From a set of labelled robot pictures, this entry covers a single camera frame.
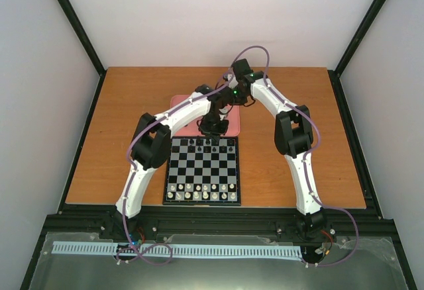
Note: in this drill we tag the light blue cable duct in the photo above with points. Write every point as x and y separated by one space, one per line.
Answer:
183 251

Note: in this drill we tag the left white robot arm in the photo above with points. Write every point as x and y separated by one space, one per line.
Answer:
151 143

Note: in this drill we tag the pink tray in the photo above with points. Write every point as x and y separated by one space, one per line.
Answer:
191 129

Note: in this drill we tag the right black frame post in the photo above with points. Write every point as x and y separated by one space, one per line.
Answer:
364 26

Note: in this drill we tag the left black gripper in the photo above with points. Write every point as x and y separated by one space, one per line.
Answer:
203 130

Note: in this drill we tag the black aluminium frame base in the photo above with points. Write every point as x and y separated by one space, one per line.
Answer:
380 262

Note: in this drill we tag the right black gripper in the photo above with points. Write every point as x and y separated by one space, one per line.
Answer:
242 102

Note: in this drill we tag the black and grey chessboard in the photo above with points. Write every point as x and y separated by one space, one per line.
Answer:
194 168

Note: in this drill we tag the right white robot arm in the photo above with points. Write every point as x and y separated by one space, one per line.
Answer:
293 138

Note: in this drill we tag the black frame post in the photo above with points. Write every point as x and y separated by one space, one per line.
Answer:
364 26
74 21

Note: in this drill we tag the left black frame post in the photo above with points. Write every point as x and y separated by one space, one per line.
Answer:
74 21

